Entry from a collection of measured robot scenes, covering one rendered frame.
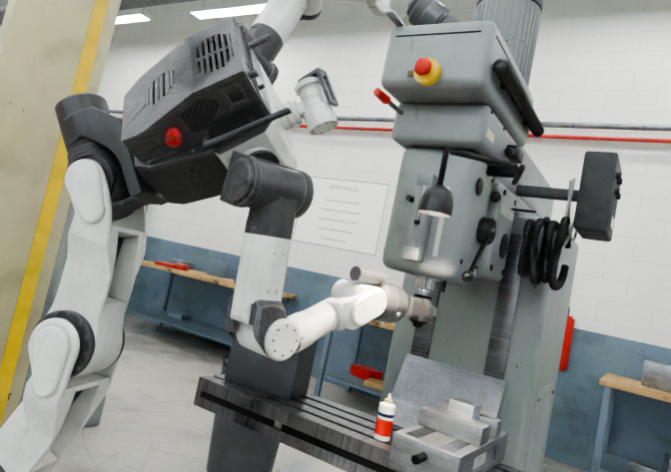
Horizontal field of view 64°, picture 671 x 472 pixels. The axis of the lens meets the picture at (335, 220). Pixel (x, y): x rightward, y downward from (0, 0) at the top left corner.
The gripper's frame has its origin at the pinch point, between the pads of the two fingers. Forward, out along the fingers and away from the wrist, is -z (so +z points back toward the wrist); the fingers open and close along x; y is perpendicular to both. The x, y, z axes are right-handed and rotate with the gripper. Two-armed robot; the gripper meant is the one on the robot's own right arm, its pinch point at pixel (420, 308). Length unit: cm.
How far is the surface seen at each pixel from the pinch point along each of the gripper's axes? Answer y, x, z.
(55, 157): -27, 165, 47
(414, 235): -17.0, -3.5, 12.5
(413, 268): -9.3, -1.9, 8.3
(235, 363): 27, 47, 18
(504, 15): -87, 2, -15
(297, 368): 23.9, 30.1, 9.8
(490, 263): -15.1, -8.4, -14.9
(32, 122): -38, 162, 60
